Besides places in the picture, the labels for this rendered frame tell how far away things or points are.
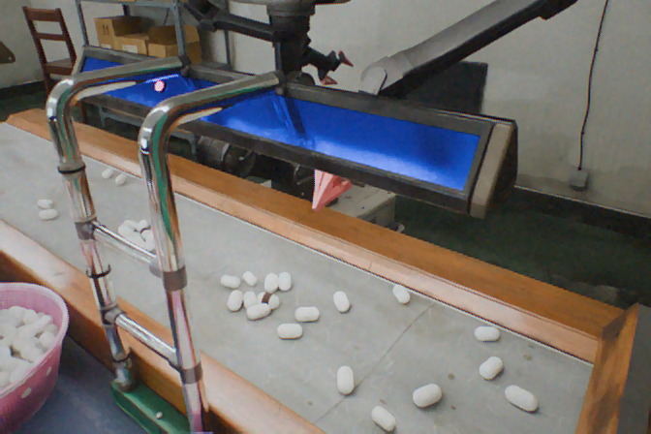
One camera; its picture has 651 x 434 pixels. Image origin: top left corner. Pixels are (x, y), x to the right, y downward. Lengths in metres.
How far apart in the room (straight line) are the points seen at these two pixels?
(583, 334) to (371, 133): 0.46
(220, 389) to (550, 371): 0.42
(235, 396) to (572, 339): 0.45
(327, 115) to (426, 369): 0.37
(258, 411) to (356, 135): 0.33
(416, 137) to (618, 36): 2.15
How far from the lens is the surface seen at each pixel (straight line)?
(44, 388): 0.78
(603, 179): 2.67
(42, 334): 0.81
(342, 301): 0.72
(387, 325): 0.72
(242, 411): 0.59
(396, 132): 0.41
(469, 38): 0.88
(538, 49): 2.56
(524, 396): 0.65
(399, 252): 0.83
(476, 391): 0.66
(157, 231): 0.43
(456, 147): 0.39
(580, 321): 0.77
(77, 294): 0.82
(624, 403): 0.54
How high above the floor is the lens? 1.22
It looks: 26 degrees down
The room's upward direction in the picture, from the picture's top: straight up
